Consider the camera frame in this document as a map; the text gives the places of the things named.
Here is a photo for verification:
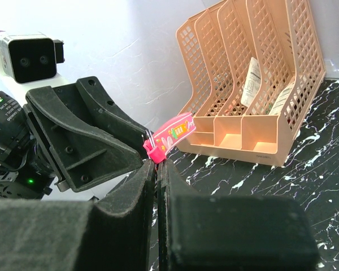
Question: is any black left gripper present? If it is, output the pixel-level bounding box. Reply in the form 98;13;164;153
0;86;143;200

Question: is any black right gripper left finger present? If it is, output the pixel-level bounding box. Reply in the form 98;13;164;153
0;160;155;270

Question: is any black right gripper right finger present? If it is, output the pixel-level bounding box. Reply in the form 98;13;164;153
157;160;319;270

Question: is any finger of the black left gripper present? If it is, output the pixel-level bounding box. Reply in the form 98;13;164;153
54;76;147;158

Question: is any pink keyring strap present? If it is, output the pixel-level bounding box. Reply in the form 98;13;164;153
142;112;197;164

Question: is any white label packet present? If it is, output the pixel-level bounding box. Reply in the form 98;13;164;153
269;82;295;115

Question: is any white packet in organizer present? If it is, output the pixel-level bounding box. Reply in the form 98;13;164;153
241;57;261;107

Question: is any orange plastic file organizer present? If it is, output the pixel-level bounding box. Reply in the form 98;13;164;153
176;0;325;166

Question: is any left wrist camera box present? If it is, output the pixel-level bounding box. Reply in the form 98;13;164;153
0;32;65;84

